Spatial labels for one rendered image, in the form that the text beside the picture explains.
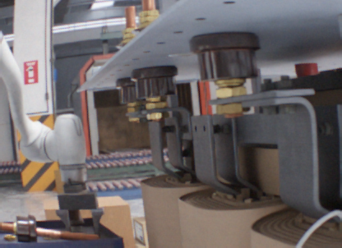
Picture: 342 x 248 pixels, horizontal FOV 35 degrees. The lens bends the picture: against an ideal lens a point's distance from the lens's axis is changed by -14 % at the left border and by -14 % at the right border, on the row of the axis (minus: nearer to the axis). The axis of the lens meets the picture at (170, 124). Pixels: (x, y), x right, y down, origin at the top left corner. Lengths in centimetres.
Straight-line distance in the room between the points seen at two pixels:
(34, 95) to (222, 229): 1043
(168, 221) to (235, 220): 47
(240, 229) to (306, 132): 36
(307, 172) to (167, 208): 80
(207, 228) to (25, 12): 1070
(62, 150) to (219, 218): 88
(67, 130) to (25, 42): 972
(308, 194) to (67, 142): 121
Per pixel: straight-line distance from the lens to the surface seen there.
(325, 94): 139
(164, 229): 149
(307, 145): 70
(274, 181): 107
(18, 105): 178
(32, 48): 1147
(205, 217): 107
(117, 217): 233
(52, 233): 174
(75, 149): 181
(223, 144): 117
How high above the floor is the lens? 124
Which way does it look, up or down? 1 degrees down
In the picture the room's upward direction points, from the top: 5 degrees counter-clockwise
